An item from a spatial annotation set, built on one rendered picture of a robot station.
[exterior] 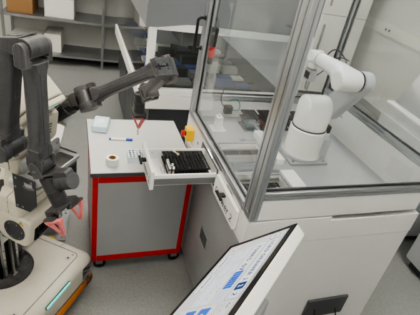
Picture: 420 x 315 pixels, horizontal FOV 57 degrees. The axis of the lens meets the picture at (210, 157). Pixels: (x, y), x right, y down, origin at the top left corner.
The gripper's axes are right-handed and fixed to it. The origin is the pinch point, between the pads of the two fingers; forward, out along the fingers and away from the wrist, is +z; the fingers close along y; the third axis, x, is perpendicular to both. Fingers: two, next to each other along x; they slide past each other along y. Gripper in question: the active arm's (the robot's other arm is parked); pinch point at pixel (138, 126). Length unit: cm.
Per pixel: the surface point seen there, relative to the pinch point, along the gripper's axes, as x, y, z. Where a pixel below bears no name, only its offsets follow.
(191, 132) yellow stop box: -32.9, 7.2, 9.0
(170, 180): -11.0, -34.9, 11.3
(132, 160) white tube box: 2.6, -2.9, 19.9
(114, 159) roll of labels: 13.1, -5.3, 17.3
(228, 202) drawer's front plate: -33, -59, 7
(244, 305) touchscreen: -5, -132, -24
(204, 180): -28.7, -35.1, 12.5
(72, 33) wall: 29, 401, 74
